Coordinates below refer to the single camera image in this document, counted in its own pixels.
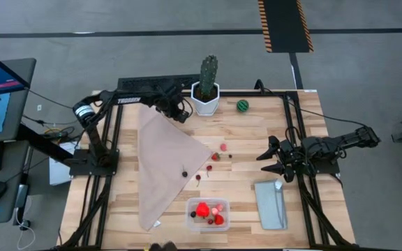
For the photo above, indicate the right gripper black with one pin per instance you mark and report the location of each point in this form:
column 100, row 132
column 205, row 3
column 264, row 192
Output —
column 295, row 157

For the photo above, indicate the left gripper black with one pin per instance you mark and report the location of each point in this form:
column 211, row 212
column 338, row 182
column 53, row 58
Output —
column 169, row 99

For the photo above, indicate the medium red toy strawberry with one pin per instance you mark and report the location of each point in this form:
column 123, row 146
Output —
column 215, row 157

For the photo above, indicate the small toy watermelon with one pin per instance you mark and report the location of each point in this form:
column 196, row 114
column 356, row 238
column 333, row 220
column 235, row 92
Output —
column 243, row 105

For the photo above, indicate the large red toy strawberry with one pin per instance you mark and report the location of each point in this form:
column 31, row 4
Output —
column 219, row 220

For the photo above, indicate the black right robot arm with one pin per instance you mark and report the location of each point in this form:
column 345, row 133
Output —
column 354, row 137

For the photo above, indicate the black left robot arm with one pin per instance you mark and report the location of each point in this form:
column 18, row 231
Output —
column 127, row 100

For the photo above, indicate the clear plastic tupperware container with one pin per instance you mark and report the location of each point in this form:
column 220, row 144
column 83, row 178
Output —
column 190, row 226

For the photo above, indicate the beige cloth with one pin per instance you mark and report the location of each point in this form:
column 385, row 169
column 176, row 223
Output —
column 162, row 157

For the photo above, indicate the grey folded cloth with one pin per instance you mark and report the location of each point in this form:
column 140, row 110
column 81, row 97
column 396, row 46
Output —
column 271, row 205

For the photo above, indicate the green cactus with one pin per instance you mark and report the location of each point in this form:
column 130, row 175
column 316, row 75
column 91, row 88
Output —
column 208, row 75

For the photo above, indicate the black mat with orange stripes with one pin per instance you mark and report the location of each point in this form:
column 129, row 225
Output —
column 284, row 24

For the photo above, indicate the white paper stack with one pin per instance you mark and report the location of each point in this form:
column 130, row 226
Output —
column 58, row 171

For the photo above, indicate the black diagonal support bar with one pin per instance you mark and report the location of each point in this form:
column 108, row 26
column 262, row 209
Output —
column 47, row 146

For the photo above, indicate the grey computer desk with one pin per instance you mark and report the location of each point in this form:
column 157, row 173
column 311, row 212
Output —
column 17, row 115

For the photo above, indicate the grey power adapter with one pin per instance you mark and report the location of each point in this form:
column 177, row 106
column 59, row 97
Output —
column 22, row 195

